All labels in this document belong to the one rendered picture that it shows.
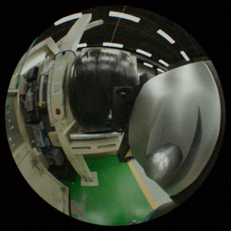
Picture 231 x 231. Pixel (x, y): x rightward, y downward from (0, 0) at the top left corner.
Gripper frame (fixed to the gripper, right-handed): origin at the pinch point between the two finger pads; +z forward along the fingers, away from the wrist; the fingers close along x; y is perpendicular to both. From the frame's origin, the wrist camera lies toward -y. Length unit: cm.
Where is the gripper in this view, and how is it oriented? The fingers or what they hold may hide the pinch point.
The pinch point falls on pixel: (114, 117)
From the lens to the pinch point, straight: 25.1
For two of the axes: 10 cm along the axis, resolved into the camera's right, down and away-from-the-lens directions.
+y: -0.3, -9.9, -1.2
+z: -2.7, -1.1, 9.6
